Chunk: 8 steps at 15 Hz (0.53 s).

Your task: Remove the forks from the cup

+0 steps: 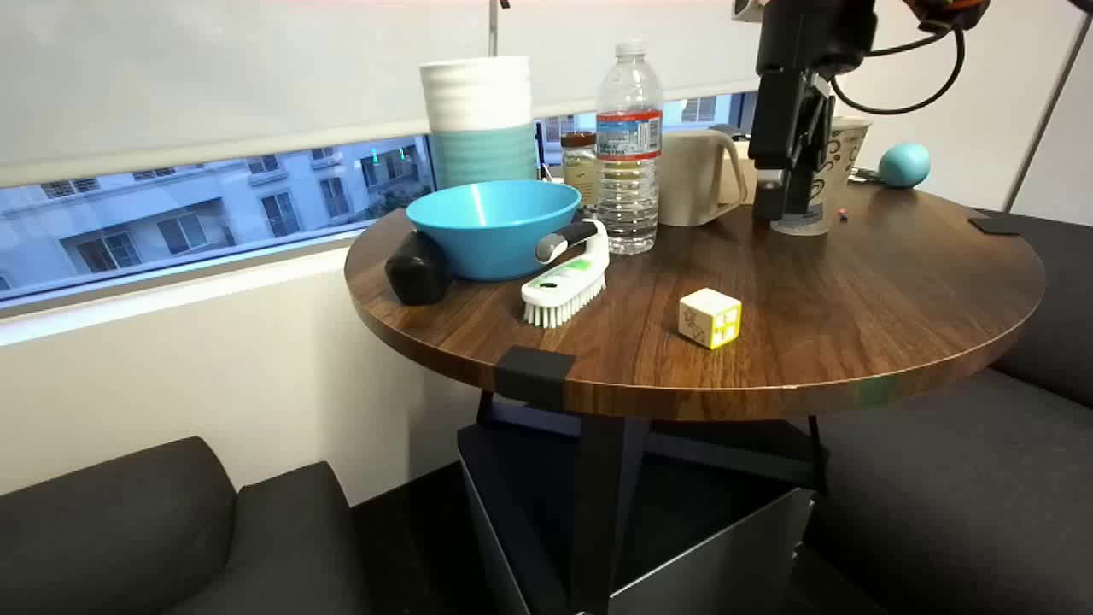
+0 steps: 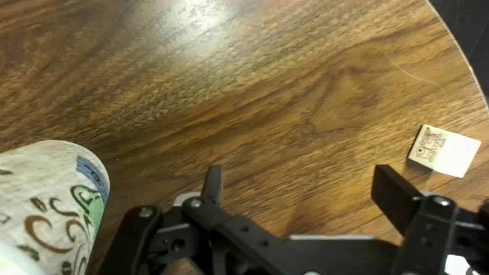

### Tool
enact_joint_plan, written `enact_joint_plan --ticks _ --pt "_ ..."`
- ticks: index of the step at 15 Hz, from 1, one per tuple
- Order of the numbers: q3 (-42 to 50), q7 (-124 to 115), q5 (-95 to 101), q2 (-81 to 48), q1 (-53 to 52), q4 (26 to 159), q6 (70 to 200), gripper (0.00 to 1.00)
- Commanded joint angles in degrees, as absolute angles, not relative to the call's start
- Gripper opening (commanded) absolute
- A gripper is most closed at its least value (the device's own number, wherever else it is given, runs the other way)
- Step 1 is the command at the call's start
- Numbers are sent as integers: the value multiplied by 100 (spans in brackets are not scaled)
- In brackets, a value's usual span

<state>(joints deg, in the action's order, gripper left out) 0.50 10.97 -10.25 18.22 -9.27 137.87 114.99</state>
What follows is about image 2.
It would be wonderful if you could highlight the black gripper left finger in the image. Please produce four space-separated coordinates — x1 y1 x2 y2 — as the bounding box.
200 165 223 205

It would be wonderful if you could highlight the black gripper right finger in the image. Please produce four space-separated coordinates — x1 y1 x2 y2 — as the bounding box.
370 165 423 235

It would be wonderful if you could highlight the patterned paper cup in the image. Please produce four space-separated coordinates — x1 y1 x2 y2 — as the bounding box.
0 141 110 275

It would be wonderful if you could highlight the white and yellow cube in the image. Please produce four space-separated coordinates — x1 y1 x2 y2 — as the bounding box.
408 124 481 179

